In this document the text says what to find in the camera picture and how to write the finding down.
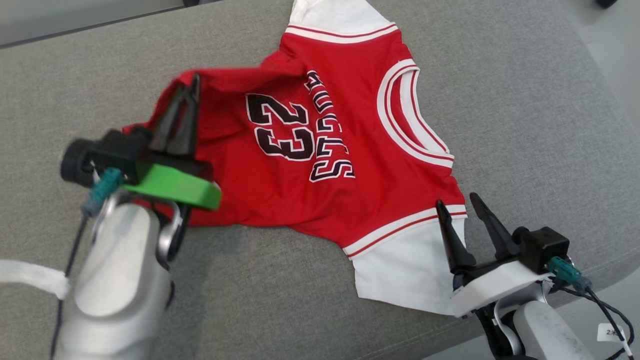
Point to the red number 23 basketball jersey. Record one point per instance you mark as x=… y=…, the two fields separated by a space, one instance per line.
x=350 y=125

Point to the teal camera connector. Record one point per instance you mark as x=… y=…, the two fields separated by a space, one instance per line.
x=102 y=190
x=567 y=274

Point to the teal left camera connector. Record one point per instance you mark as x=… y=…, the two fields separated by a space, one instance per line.
x=102 y=190

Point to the teal right camera connector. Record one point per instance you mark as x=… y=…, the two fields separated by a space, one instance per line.
x=567 y=274

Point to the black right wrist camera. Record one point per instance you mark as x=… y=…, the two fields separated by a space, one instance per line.
x=545 y=247

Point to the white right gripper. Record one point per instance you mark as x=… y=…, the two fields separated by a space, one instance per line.
x=495 y=287

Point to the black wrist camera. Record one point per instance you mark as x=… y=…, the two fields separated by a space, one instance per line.
x=95 y=155
x=545 y=247

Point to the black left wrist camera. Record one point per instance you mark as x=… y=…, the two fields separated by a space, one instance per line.
x=95 y=155

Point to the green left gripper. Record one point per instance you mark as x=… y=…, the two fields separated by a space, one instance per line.
x=175 y=187

